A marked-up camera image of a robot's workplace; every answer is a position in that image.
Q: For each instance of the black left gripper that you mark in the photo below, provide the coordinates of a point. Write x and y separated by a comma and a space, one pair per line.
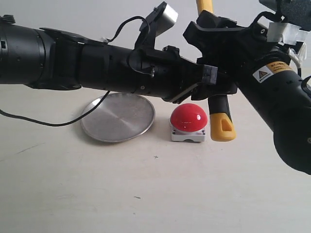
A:
169, 76

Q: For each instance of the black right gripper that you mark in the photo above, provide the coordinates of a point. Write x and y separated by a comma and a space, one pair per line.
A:
235, 51

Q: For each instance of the yellow black claw hammer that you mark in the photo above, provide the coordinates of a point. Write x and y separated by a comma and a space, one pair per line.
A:
221, 126

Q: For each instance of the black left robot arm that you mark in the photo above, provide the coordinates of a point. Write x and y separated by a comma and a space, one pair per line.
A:
58, 60

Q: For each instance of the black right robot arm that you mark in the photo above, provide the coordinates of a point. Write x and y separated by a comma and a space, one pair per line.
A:
288, 116

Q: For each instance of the red dome push button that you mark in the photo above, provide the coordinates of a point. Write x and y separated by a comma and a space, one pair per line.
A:
188, 121

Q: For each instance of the round stainless steel plate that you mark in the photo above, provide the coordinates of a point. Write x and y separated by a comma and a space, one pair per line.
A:
120, 117

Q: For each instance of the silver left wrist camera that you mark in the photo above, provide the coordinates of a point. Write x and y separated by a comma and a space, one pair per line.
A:
164, 17

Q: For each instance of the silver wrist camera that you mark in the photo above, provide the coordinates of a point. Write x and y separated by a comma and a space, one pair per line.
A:
285, 33
164, 17

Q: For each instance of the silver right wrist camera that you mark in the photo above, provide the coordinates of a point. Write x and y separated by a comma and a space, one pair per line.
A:
285, 33

